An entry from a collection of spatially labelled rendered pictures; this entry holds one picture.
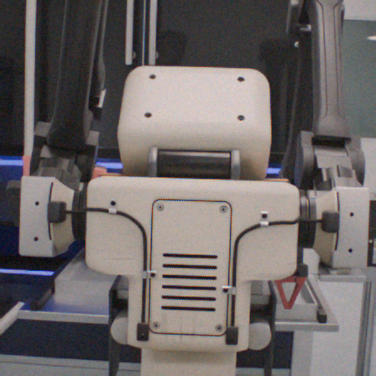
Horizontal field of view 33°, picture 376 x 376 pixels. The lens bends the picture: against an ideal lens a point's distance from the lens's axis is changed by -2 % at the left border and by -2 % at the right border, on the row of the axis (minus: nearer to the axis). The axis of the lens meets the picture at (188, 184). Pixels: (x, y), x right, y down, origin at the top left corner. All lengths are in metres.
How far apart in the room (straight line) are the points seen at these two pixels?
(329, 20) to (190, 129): 0.43
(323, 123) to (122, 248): 0.41
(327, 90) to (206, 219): 0.38
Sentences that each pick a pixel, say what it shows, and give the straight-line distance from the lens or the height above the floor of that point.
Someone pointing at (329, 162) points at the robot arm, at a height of 1.25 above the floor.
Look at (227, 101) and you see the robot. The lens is 0.88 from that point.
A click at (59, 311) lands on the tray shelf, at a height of 0.88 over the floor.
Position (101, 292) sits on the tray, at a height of 0.89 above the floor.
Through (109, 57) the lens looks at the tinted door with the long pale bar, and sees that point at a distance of 1.74.
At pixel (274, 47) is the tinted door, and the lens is 1.73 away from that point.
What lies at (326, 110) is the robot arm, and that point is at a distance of 1.07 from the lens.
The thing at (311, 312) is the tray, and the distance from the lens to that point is 1.42.
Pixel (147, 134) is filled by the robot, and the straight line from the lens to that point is 0.85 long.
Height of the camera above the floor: 1.34
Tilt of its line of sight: 7 degrees down
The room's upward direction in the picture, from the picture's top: 2 degrees clockwise
